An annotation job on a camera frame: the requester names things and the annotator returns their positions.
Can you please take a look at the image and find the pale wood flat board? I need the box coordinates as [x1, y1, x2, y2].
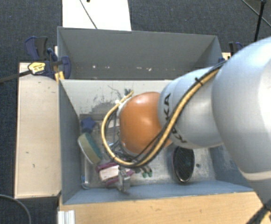
[14, 62, 62, 199]

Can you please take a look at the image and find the round green and beige sponge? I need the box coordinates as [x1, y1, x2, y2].
[77, 132, 103, 165]

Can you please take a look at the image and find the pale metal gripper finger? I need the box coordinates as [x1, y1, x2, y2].
[117, 168, 125, 191]
[124, 174, 132, 194]

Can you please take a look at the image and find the dark blue star-shaped toy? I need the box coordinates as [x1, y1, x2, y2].
[80, 117, 97, 133]

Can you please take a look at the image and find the clear plastic bottle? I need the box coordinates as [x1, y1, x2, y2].
[80, 158, 99, 190]

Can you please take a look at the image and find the grey metal bin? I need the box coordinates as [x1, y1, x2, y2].
[57, 26, 255, 206]

